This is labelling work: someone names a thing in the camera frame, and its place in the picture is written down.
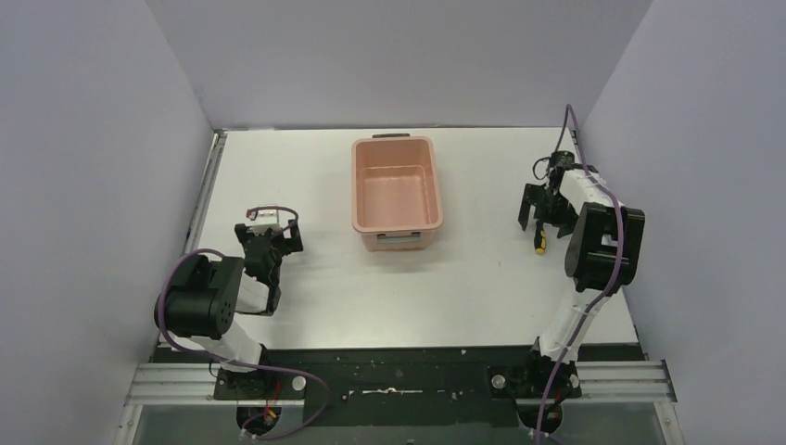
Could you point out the aluminium rail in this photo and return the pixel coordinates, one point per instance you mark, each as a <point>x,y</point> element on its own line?
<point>171,384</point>
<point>195,226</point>

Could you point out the left side aluminium rail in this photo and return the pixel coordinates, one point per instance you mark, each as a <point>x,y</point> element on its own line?
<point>195,226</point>

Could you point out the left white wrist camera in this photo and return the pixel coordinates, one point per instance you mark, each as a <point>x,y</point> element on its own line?
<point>263,220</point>

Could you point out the black yellow screwdriver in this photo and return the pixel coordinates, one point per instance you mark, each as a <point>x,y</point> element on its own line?
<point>540,239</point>

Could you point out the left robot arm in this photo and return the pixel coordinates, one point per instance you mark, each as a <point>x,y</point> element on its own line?
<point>204,297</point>

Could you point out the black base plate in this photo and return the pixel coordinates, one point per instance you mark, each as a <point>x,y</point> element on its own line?
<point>426,410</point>

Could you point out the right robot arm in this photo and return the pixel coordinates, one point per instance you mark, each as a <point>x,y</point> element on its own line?
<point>601,256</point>

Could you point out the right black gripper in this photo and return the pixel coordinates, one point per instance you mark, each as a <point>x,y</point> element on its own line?
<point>541,197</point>

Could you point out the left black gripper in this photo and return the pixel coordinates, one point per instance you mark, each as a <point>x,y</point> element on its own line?
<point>268,244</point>

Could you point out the aluminium front rail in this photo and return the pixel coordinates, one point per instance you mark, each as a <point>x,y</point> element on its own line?
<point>171,384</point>

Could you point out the pink plastic bin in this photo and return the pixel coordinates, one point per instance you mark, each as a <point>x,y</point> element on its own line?
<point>396,200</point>

